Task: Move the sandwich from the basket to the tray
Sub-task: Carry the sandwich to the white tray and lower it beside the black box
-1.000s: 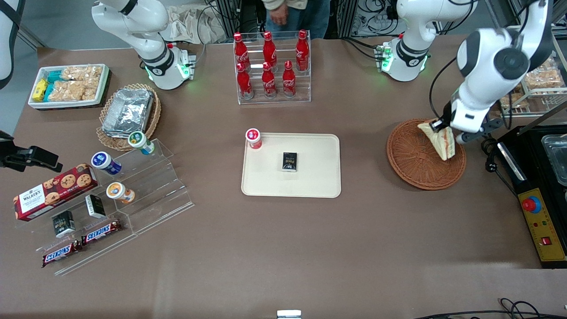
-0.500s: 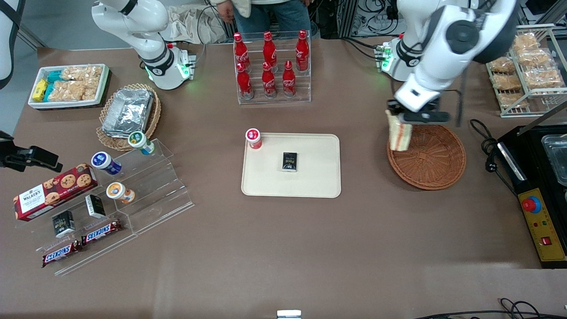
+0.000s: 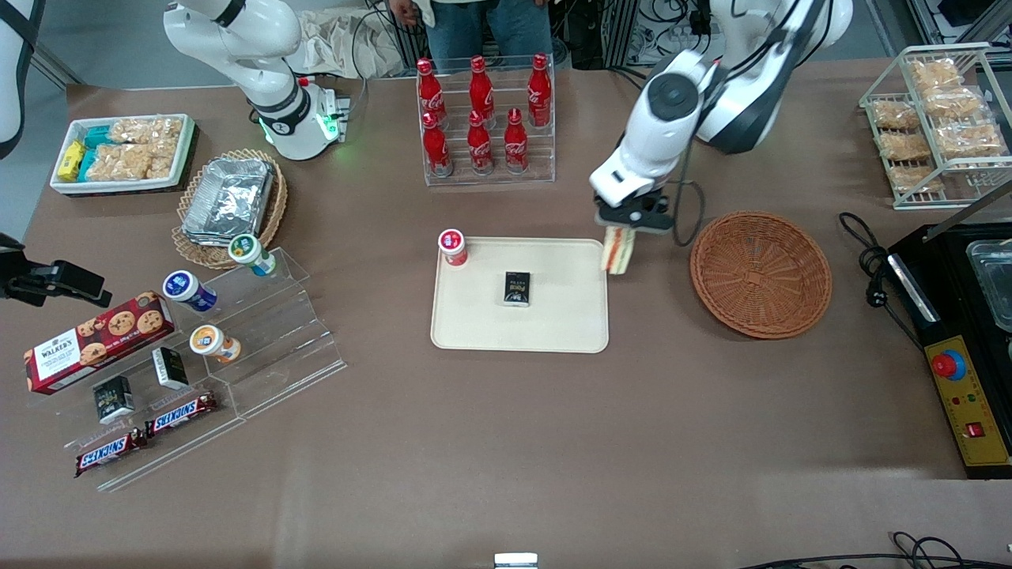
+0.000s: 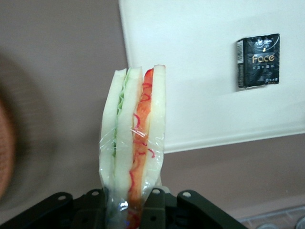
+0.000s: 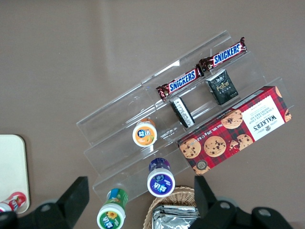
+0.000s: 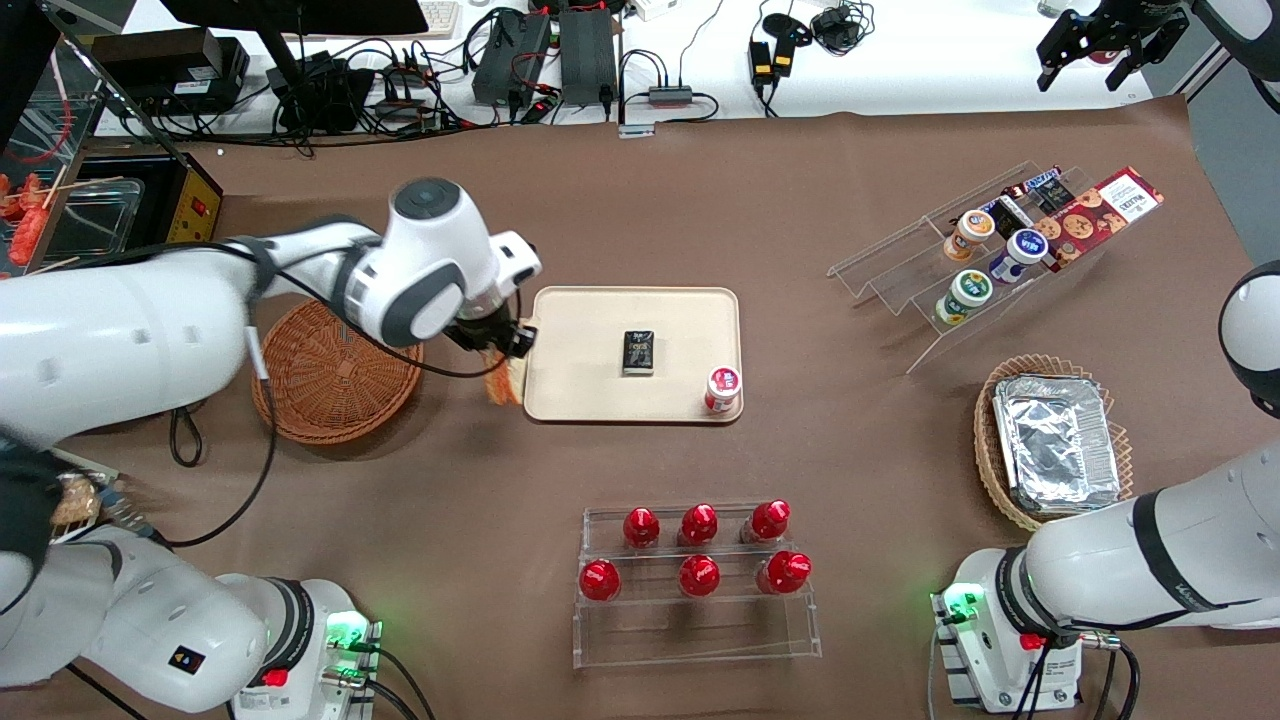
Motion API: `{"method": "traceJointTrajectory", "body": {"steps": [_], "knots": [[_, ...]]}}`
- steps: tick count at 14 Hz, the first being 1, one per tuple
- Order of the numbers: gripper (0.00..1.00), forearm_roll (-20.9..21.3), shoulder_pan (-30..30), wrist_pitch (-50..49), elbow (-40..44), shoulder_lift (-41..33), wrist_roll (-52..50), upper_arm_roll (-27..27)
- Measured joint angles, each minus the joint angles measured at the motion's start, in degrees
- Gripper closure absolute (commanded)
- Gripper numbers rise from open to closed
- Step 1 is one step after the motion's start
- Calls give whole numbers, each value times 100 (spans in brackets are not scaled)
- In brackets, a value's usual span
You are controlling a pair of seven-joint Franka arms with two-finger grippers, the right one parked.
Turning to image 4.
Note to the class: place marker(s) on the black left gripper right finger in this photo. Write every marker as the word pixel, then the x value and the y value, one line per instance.
pixel 153 210

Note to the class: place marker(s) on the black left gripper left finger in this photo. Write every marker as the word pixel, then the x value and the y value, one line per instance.
pixel 90 210

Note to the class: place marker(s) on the triangle sandwich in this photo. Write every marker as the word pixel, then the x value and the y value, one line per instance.
pixel 124 133

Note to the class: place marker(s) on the brown round wicker basket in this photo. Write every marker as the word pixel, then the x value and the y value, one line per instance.
pixel 6 148

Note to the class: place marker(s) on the beige plastic tray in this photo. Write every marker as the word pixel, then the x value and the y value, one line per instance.
pixel 202 71

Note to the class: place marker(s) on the clear acrylic bottle rack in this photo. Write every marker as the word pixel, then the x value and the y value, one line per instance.
pixel 286 214

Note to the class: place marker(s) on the black tissue pack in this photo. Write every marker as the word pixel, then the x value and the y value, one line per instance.
pixel 259 62

